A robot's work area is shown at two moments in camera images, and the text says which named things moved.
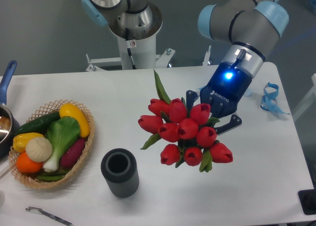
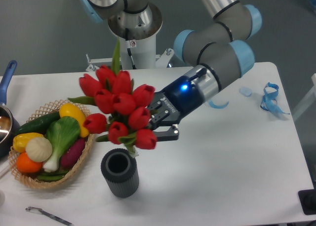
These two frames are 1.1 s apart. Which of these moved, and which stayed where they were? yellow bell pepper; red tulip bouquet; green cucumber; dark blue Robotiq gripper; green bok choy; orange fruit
Moved: dark blue Robotiq gripper; red tulip bouquet
Stayed: green bok choy; orange fruit; yellow bell pepper; green cucumber
